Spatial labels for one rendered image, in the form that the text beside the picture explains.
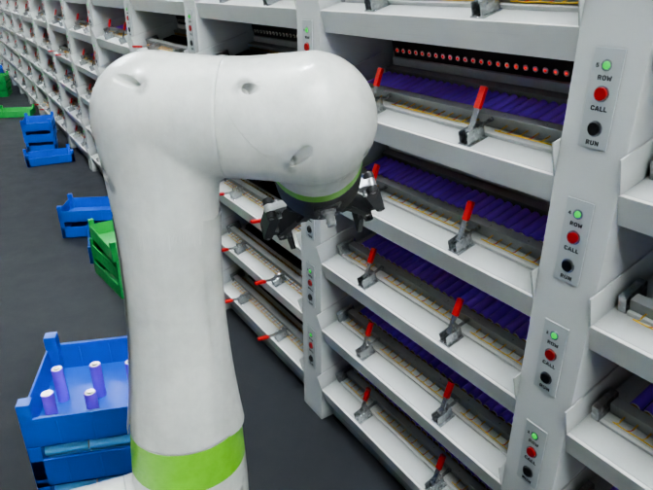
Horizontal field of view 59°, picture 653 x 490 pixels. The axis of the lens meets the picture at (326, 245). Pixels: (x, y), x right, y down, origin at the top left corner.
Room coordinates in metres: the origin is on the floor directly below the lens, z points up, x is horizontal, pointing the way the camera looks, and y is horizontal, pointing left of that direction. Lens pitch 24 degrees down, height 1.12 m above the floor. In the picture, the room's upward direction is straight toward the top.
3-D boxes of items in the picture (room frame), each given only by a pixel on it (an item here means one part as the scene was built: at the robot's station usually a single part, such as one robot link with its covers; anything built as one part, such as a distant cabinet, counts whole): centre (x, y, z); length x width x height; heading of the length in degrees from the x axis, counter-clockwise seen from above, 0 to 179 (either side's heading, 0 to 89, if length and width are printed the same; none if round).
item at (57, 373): (0.77, 0.44, 0.52); 0.02 x 0.02 x 0.06
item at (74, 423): (0.79, 0.33, 0.52); 0.30 x 0.20 x 0.08; 102
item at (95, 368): (0.78, 0.38, 0.52); 0.02 x 0.02 x 0.06
